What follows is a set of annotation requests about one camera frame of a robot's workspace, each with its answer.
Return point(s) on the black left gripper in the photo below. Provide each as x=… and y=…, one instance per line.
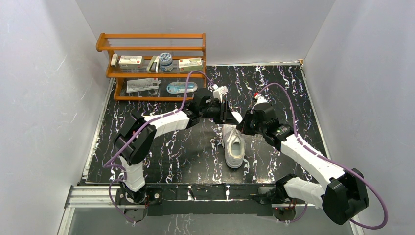
x=223, y=110

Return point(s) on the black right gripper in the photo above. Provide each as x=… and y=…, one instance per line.
x=243, y=126

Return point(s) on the white shoelace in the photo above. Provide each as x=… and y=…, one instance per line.
x=231, y=136

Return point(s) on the white sneaker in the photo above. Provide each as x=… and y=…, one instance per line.
x=234, y=154

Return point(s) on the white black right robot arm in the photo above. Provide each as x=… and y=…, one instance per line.
x=339, y=192

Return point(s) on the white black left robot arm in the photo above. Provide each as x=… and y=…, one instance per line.
x=135, y=138

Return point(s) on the blue packaged toothbrush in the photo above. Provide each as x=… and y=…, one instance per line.
x=181, y=87

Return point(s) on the white green box right shelf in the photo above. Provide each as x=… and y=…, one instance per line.
x=190, y=64

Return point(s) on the blue white round jar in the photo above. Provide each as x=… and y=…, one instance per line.
x=166, y=62

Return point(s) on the white packaged item lower shelf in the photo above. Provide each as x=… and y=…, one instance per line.
x=144, y=84

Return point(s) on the orange wooden shelf rack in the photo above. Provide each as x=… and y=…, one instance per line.
x=180, y=46

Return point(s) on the white box left shelf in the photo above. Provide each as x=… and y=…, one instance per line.
x=132, y=62

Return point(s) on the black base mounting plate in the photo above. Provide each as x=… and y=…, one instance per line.
x=287, y=211

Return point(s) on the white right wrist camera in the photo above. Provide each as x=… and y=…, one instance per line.
x=259, y=100

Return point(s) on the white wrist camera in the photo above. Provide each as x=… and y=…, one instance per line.
x=259, y=100
x=219, y=92

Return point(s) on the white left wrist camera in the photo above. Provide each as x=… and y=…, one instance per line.
x=219, y=92

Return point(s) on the white handle tool left shelf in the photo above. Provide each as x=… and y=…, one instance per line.
x=114, y=60

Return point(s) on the aluminium rail frame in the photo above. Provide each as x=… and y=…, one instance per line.
x=106, y=196

